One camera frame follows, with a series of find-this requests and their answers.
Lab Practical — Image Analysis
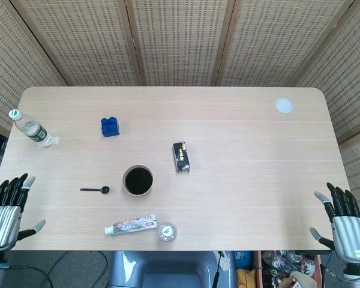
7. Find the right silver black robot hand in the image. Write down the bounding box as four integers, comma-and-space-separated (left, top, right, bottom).
309, 182, 360, 265

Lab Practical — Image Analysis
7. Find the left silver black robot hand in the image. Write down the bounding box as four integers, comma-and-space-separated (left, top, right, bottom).
0, 173, 46, 251

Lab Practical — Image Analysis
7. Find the black plastic spoon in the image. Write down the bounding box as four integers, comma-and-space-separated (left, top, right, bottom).
79, 186, 110, 194

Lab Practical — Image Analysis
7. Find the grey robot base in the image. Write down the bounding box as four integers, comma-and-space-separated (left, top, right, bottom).
109, 250, 238, 288

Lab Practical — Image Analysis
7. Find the cup of dark liquid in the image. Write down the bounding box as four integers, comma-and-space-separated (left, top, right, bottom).
122, 164, 154, 197

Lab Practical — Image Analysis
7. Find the wooden crate of clutter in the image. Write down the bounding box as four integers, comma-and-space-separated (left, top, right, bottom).
253, 250, 325, 288

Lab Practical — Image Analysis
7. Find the clear bottle with green label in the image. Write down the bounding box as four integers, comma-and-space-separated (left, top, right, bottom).
8, 109, 54, 148

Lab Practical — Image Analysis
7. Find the blue container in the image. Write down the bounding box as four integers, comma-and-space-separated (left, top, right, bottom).
234, 250, 253, 270

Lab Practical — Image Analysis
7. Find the yellow bag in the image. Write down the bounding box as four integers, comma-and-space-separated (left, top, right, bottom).
236, 268, 256, 288

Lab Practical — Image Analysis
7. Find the floral toothpaste tube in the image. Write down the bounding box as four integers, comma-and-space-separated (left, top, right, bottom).
104, 213, 158, 237

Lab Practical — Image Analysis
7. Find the white perforated plate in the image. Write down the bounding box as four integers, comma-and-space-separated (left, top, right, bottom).
218, 251, 233, 272

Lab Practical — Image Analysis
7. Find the blue building block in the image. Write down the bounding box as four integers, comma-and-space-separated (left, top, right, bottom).
100, 117, 121, 139

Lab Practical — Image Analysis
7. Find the clear bottle with white cap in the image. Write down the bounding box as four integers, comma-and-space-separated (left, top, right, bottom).
157, 221, 178, 242

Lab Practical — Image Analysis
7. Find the black box with gold print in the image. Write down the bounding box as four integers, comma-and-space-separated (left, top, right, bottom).
172, 141, 191, 173

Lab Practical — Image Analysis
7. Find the woven bamboo folding screen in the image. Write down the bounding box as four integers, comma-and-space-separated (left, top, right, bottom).
0, 0, 360, 199

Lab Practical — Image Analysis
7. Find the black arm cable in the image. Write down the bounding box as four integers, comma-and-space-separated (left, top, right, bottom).
4, 250, 109, 288

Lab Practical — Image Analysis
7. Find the white round cable grommet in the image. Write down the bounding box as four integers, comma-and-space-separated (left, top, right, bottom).
275, 98, 295, 114

